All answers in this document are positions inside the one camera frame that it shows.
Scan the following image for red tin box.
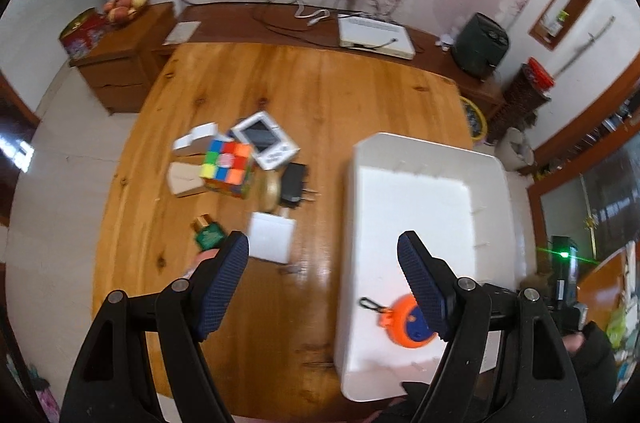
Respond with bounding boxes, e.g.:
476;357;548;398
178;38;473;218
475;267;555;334
59;7;108;61

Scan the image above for white cable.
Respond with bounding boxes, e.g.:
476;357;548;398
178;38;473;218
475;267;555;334
295;0;331;26

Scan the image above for white paper sheet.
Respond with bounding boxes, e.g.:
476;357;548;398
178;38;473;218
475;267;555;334
165;20;201;45

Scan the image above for wooden glass cabinet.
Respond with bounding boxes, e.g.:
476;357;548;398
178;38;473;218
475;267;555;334
527;53;640;264

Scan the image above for dark green appliance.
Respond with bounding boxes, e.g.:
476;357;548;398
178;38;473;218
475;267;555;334
452;12;511;80

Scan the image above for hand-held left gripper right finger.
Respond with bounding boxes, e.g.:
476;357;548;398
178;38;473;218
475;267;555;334
397;230;588;423

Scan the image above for white foam tray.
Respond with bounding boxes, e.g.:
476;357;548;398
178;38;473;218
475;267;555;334
334;132;518;404

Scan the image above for white device with screen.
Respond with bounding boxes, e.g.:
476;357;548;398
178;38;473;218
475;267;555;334
231;110;301;171

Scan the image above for yellow-rimmed trash bin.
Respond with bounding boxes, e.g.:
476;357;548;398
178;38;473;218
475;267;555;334
459;96;488;144

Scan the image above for person's right forearm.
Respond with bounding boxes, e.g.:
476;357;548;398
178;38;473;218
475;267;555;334
562;322;617;423

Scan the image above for white long case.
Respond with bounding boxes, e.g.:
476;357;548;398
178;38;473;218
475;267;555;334
173;122;220;156

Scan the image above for beige box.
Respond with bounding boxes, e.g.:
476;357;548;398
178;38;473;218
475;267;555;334
167;160;208;199

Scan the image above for white keyboard-like device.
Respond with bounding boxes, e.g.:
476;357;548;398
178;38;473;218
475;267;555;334
337;16;417;60

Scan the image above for black power adapter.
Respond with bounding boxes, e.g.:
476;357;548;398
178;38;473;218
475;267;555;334
277;162;318;210

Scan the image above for orange round tape measure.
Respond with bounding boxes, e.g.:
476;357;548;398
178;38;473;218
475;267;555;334
360;294;441;349

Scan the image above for bowl of fruit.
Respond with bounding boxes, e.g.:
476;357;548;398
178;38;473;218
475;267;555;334
102;0;150;26

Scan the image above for small pink object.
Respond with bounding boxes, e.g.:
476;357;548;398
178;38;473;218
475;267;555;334
182;250;217;279

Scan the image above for gold round compact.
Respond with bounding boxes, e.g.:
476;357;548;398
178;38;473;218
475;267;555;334
259;170;282;213

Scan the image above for green perfume bottle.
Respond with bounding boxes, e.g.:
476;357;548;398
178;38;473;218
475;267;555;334
189;213;228;252

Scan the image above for colourful puzzle cube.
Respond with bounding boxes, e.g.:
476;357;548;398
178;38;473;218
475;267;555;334
199;137;257;200

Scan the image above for dark wicker basket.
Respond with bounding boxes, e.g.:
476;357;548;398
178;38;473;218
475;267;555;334
502;63;551;124

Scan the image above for white bucket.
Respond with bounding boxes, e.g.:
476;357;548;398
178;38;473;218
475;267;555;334
500;127;536;171

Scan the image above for red container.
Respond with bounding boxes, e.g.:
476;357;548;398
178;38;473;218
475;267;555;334
520;57;556;91

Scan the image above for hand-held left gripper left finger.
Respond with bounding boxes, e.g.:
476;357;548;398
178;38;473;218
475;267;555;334
59;230;250;423

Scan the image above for wooden drawer cabinet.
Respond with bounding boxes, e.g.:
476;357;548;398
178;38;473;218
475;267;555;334
69;2;176;116

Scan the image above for clear plastic box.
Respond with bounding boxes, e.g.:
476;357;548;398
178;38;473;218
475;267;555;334
247;210;297;265

